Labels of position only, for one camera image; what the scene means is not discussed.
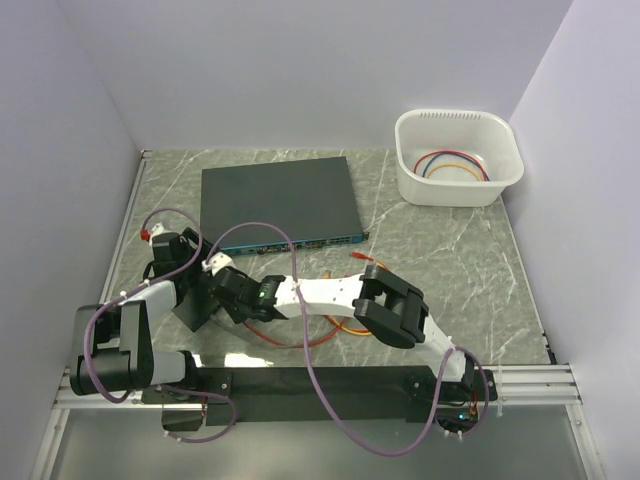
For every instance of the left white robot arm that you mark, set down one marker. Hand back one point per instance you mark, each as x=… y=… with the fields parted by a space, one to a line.
x=120 y=345

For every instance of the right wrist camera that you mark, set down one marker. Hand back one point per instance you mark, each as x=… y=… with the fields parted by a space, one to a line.
x=216 y=263

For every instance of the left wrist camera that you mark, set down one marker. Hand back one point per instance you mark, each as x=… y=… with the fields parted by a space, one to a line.
x=147 y=234

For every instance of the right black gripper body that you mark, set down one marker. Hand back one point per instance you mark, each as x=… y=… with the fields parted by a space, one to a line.
x=237 y=312

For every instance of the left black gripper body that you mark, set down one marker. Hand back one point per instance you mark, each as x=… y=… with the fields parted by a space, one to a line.
x=187 y=251

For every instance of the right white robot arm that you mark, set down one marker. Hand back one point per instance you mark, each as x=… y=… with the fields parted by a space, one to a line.
x=389 y=307

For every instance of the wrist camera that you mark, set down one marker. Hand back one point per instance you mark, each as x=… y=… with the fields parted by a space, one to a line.
x=147 y=234
x=216 y=263

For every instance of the large blue rack switch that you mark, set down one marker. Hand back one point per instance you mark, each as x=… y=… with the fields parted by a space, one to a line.
x=312 y=201

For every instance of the aluminium frame rail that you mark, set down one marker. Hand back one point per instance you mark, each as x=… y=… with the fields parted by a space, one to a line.
x=110 y=256

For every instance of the small black network switch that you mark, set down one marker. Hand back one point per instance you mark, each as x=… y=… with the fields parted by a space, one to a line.
x=195 y=302

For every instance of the white plastic tub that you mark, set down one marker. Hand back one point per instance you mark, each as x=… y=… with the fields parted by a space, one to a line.
x=455 y=158

